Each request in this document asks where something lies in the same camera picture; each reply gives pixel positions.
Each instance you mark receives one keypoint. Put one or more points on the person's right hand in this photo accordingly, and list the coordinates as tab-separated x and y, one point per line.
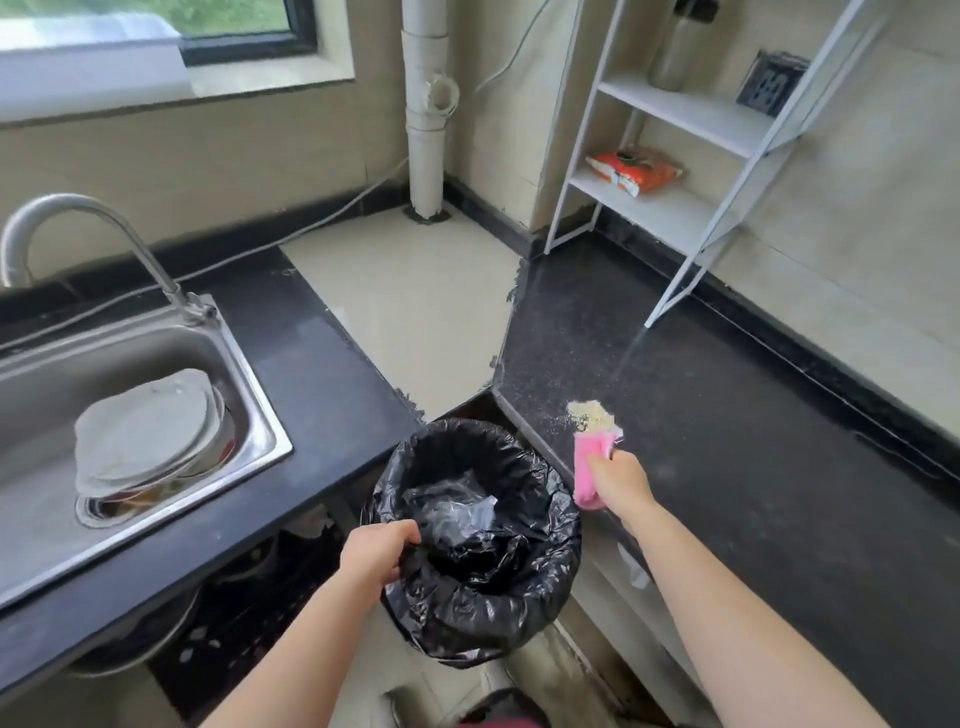
626	487

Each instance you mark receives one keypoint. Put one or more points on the person's left hand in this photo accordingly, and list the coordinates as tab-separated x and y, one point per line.
371	551

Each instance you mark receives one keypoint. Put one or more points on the pink cloth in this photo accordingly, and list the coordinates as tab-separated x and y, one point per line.
585	457

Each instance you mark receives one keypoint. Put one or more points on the pile of crumbs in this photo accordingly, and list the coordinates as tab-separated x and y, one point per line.
589	416

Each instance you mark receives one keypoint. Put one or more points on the clear plastic bag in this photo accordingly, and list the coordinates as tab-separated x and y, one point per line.
450	510

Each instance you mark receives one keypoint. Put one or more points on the black bag lined trash bin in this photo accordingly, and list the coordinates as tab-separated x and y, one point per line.
540	555

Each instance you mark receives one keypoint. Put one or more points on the black plastic bag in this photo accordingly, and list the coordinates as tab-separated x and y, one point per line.
487	559

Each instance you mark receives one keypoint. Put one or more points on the white square plate pink flower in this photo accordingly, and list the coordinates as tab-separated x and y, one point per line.
220	427

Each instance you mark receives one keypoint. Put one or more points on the white round plate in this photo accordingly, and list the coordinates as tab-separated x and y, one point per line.
142	435

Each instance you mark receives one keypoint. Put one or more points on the white metal shelf rack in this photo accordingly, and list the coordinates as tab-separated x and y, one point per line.
675	210

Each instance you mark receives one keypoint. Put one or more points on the glass jar black lid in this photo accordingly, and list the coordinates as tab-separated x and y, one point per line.
671	52

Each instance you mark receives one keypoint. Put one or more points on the person's right forearm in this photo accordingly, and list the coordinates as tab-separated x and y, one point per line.
750	630

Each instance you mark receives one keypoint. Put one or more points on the person's left forearm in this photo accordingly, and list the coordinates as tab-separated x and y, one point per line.
300	660

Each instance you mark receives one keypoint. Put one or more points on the black speckled countertop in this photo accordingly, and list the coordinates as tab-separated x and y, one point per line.
750	487

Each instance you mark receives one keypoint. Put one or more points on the person's grey shoe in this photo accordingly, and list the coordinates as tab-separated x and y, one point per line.
405	709

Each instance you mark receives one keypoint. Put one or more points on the black perforated crate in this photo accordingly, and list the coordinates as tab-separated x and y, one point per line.
240	637

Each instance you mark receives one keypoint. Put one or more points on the stainless steel sink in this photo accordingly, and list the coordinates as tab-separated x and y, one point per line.
247	420

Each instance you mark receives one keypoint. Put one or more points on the orange snack packet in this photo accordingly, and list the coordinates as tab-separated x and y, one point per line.
637	169

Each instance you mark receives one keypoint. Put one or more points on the white drain pipe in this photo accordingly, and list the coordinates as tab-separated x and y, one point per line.
427	150

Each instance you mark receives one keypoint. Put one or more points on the steel faucet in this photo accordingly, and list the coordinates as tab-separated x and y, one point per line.
75	206

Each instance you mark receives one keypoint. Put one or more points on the grey wall socket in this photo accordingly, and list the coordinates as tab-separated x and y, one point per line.
772	82

